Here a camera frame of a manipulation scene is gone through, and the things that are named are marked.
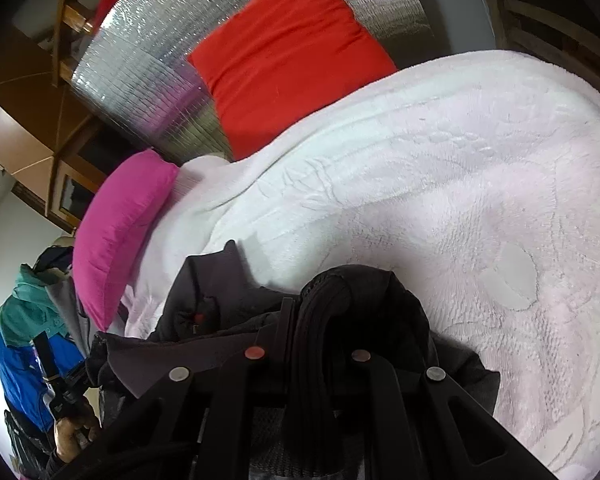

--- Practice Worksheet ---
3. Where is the dark grey jacket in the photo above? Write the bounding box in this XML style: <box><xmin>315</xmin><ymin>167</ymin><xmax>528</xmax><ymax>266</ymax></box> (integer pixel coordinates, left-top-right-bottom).
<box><xmin>87</xmin><ymin>240</ymin><xmax>501</xmax><ymax>480</ymax></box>

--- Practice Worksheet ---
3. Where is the red pillow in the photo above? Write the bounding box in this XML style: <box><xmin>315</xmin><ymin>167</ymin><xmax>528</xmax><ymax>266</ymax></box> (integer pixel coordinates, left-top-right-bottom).
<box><xmin>186</xmin><ymin>0</ymin><xmax>398</xmax><ymax>161</ymax></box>

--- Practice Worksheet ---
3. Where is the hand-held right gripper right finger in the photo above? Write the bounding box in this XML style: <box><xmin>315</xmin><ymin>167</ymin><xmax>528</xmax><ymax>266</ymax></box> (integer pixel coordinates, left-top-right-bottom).
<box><xmin>337</xmin><ymin>347</ymin><xmax>563</xmax><ymax>480</ymax></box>

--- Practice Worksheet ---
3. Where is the wooden wardrobe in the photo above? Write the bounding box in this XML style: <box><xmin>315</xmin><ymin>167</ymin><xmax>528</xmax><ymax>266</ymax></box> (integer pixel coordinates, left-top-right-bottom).
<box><xmin>0</xmin><ymin>25</ymin><xmax>111</xmax><ymax>233</ymax></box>

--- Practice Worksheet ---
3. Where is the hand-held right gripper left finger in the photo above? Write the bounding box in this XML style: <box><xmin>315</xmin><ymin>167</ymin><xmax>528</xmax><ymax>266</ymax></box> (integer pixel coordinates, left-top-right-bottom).
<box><xmin>80</xmin><ymin>299</ymin><xmax>297</xmax><ymax>480</ymax></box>

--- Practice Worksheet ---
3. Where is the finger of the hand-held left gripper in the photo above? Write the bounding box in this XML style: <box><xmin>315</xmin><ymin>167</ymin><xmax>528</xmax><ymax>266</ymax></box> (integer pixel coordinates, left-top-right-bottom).
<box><xmin>32</xmin><ymin>332</ymin><xmax>62</xmax><ymax>394</ymax></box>

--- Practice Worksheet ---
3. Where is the wooden chair frame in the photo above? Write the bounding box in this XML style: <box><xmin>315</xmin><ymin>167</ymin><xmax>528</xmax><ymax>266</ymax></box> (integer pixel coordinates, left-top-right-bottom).
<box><xmin>50</xmin><ymin>0</ymin><xmax>106</xmax><ymax>91</ymax></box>

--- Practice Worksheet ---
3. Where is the dark cloth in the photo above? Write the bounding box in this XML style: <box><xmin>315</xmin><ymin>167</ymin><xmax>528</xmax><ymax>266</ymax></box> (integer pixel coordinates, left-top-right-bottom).
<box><xmin>32</xmin><ymin>246</ymin><xmax>76</xmax><ymax>273</ymax></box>

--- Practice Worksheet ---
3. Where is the wooden rack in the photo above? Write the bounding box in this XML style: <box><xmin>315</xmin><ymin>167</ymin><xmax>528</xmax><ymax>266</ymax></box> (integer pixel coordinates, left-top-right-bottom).
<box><xmin>480</xmin><ymin>0</ymin><xmax>600</xmax><ymax>126</ymax></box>

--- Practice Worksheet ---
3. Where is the white fleece blanket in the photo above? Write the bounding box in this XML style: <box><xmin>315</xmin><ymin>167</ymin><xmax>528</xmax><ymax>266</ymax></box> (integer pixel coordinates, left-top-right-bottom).
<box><xmin>120</xmin><ymin>50</ymin><xmax>600</xmax><ymax>480</ymax></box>

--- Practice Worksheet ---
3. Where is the teal and blue jacket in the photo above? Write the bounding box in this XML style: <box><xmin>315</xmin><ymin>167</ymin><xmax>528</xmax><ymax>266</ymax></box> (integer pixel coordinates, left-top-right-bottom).
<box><xmin>0</xmin><ymin>262</ymin><xmax>88</xmax><ymax>433</ymax></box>

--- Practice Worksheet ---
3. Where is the person's left hand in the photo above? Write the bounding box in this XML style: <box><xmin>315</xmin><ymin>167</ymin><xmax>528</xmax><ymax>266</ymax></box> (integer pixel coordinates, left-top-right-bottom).
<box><xmin>54</xmin><ymin>400</ymin><xmax>101</xmax><ymax>464</ymax></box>

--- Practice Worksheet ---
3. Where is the pink pillow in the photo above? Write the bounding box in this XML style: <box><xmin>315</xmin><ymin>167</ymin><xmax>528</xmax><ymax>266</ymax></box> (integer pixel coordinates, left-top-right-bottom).
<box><xmin>71</xmin><ymin>149</ymin><xmax>181</xmax><ymax>333</ymax></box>

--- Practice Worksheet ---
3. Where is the grey garment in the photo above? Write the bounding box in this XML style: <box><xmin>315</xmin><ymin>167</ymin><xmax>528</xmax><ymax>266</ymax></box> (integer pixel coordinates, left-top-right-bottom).
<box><xmin>47</xmin><ymin>272</ymin><xmax>93</xmax><ymax>356</ymax></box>

